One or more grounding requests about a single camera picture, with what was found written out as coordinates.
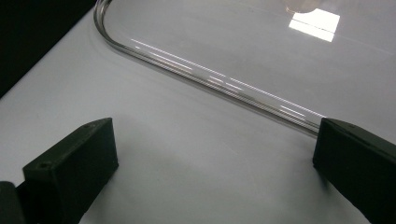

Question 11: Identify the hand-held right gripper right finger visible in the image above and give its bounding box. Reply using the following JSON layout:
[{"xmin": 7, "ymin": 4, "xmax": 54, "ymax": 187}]
[{"xmin": 312, "ymin": 117, "xmax": 396, "ymax": 224}]

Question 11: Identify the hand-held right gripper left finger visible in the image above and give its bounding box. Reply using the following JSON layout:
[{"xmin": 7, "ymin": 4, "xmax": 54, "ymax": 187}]
[{"xmin": 21, "ymin": 117, "xmax": 120, "ymax": 224}]

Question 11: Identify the clear plastic tray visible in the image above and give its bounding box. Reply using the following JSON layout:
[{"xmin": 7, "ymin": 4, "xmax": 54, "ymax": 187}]
[{"xmin": 93, "ymin": 0, "xmax": 396, "ymax": 145}]

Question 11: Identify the pale round object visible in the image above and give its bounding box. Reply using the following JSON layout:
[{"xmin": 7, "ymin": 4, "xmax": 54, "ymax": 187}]
[{"xmin": 283, "ymin": 0, "xmax": 322, "ymax": 14}]

